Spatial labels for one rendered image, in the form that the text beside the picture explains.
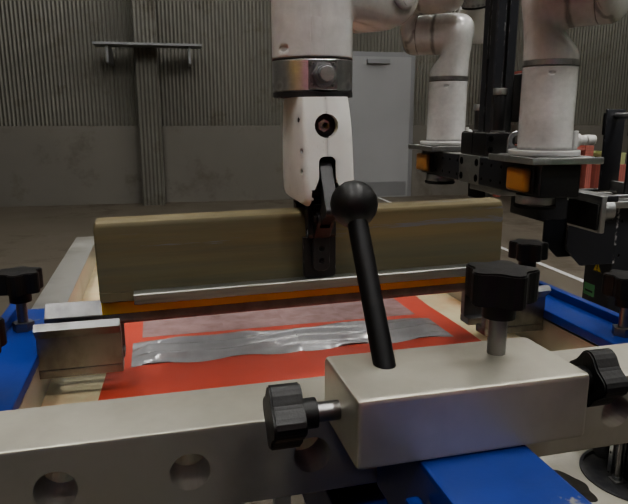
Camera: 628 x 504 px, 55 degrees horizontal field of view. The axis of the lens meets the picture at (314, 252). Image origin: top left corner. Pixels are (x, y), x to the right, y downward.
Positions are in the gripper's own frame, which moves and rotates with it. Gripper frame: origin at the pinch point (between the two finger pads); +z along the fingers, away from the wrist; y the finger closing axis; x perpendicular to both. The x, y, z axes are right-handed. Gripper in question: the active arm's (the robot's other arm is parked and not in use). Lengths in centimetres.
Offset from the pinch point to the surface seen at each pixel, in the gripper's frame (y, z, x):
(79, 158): 857, 47, 116
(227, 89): 848, -46, -94
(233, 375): -1.4, 11.6, 8.7
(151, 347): 6.7, 11.0, 16.5
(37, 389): -4.3, 9.5, 25.9
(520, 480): -35.7, 2.9, -0.4
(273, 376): -2.6, 11.6, 4.9
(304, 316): 14.5, 11.8, -2.4
